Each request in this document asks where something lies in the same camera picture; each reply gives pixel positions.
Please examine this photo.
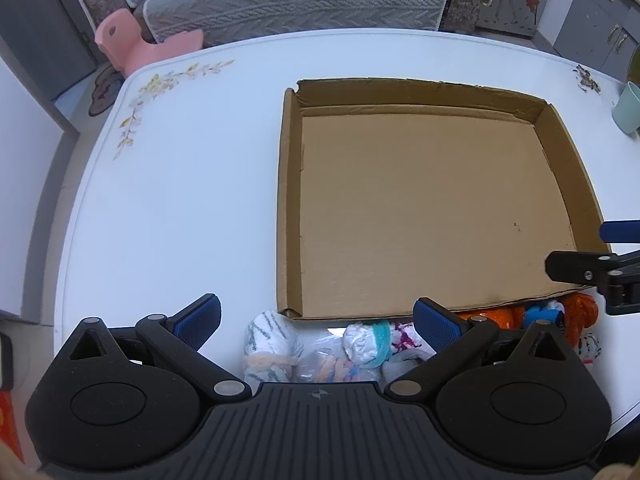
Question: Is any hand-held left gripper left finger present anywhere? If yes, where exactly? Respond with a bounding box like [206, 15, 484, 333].
[66, 294, 252, 404]

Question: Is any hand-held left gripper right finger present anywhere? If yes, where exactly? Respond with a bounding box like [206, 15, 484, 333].
[383, 297, 572, 404]

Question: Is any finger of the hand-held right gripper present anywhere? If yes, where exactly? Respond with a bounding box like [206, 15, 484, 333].
[599, 219, 640, 244]
[545, 249, 640, 291]

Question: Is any blue sock beige yarn tie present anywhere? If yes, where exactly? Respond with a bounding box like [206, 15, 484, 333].
[524, 300, 567, 330]

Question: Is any grey sock bundle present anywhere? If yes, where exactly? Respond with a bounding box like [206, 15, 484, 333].
[382, 350, 438, 385]

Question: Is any white striped bundle beige tie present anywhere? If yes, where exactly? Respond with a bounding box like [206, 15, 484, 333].
[243, 310, 306, 386]

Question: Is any white purple-print bundle teal scrunchie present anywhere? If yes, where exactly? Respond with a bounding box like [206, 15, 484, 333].
[342, 321, 431, 368]

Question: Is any brown cardboard box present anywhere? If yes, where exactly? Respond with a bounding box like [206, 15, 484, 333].
[276, 77, 613, 321]

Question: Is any clear plastic bundle pastel scrunchie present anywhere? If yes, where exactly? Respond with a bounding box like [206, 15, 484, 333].
[295, 330, 383, 385]

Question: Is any light green cup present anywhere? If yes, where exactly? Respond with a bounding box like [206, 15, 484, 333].
[612, 81, 640, 136]

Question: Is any grey cabinet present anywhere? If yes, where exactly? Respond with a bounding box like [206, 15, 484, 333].
[552, 0, 640, 83]

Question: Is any patterned floor mat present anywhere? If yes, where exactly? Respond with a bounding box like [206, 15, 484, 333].
[89, 65, 126, 118]

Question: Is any pink plastic chair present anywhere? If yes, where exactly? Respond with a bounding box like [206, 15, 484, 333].
[95, 7, 206, 76]

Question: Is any dark grey door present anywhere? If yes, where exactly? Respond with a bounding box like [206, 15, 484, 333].
[0, 0, 98, 101]

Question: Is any grey quilted sofa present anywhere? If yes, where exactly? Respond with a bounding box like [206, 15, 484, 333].
[67, 0, 506, 48]

